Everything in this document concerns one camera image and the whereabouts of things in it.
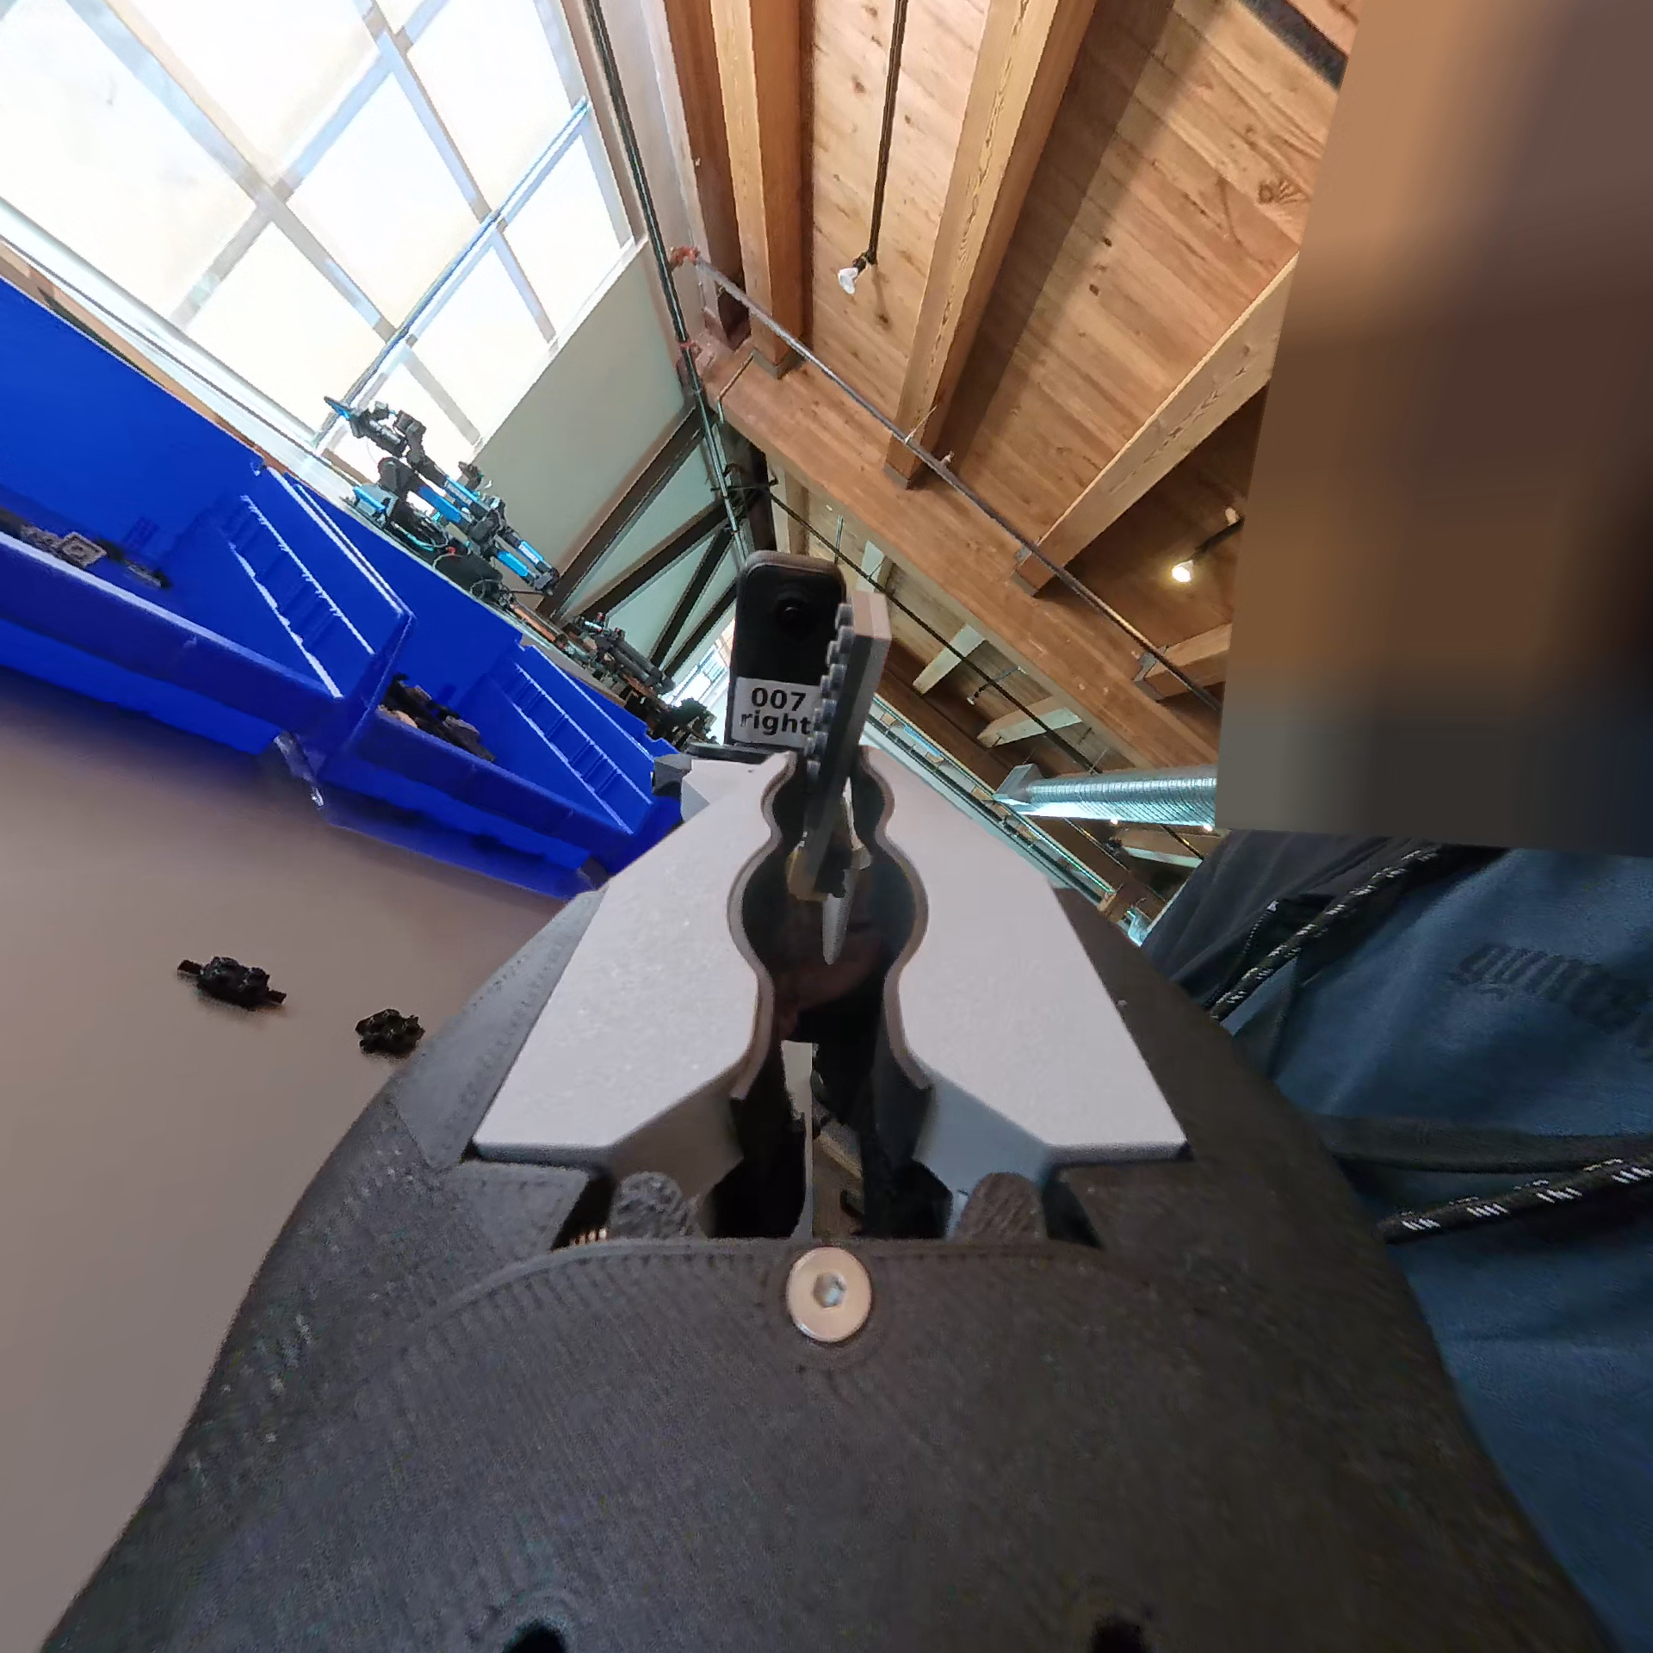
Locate scattered grey red brick pieces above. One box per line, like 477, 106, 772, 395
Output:
0, 507, 170, 592

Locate black white speckled drawstring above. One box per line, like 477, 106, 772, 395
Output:
1215, 846, 1449, 1021
1376, 1155, 1653, 1247

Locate pile of dark brick pieces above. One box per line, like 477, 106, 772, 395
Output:
381, 677, 499, 765

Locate grey and tan brick beam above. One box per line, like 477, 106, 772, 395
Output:
792, 592, 896, 899

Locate person in blue hoodie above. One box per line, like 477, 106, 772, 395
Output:
1136, 832, 1653, 1653

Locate blue plastic storage bin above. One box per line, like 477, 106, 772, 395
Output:
278, 470, 687, 899
0, 277, 418, 757

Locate black jacket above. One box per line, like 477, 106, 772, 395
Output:
1144, 832, 1461, 1021

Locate large window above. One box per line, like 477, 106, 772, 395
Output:
0, 0, 642, 498

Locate silver ventilation duct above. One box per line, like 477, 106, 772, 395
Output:
1000, 761, 1223, 828

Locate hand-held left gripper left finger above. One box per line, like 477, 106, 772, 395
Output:
471, 751, 804, 1202

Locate black shoulder strap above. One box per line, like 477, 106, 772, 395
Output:
1317, 1110, 1653, 1176

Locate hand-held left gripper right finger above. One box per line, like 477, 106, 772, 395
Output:
853, 749, 1191, 1228

